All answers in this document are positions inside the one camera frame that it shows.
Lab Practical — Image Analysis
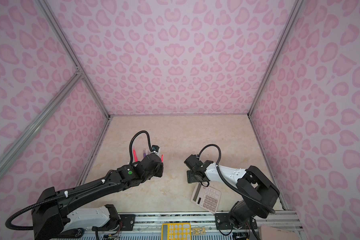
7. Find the pink desk calculator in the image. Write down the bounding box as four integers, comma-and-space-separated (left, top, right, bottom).
191, 183, 222, 214

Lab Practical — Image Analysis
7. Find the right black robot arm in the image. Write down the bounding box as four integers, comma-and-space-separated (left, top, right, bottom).
185, 155, 280, 229

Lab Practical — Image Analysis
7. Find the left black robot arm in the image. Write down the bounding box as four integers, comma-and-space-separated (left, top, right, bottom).
5, 153, 164, 240

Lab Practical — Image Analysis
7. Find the small brown circuit board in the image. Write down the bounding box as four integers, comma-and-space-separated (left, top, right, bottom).
192, 227, 206, 236

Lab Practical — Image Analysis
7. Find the yellow calculator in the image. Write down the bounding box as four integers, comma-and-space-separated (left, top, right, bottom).
161, 223, 192, 240

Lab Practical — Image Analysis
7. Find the left black corrugated cable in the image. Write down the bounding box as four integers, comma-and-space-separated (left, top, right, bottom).
128, 130, 154, 164

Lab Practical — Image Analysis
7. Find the black corrugated cable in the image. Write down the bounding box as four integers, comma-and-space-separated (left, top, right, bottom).
197, 143, 275, 214
128, 130, 154, 164

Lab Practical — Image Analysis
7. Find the right black corrugated cable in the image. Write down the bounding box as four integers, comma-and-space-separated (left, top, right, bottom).
197, 143, 275, 214

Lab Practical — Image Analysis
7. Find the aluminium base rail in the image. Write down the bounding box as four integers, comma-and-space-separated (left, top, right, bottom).
44, 209, 307, 240

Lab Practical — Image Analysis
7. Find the aluminium frame strut left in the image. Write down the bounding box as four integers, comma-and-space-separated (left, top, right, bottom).
0, 71, 83, 180

